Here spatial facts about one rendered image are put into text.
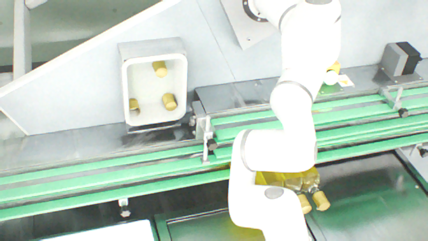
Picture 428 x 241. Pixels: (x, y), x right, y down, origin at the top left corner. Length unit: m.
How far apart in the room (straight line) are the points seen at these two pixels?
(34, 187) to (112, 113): 0.31
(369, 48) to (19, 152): 1.13
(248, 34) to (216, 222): 0.55
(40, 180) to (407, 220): 1.11
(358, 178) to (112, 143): 0.84
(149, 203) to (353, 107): 0.70
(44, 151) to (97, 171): 0.16
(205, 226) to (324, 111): 0.49
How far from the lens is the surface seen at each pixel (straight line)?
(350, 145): 1.65
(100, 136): 1.44
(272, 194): 0.92
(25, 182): 1.38
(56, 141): 1.45
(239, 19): 1.33
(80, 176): 1.36
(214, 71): 1.45
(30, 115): 1.44
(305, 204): 1.35
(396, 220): 1.65
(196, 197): 1.56
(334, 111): 1.48
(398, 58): 1.65
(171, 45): 1.31
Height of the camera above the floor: 1.87
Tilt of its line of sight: 46 degrees down
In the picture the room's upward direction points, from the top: 155 degrees clockwise
